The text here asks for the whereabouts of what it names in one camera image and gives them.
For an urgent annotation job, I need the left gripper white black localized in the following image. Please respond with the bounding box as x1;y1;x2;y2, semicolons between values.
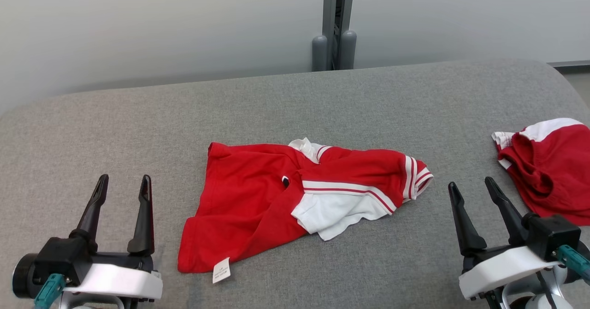
65;174;163;300

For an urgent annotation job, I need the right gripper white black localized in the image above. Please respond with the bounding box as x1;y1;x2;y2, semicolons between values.
448;177;561;300

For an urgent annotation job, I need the red shorts white side stripe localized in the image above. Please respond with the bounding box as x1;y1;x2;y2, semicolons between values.
491;118;590;226

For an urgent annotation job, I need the red shirt white striped trim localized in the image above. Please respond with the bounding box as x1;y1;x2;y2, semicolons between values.
177;137;434;285

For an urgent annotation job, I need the grey metal partition post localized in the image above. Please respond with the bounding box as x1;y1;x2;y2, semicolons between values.
312;0;357;72

